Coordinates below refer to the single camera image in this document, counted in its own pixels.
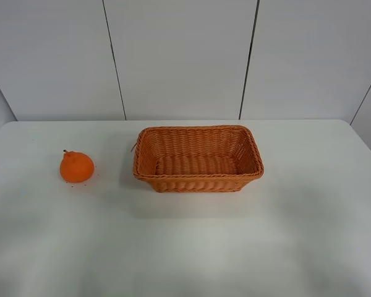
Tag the orange with stem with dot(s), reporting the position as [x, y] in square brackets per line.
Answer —
[76, 167]

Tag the orange wicker basket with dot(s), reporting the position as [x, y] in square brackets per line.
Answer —
[221, 158]

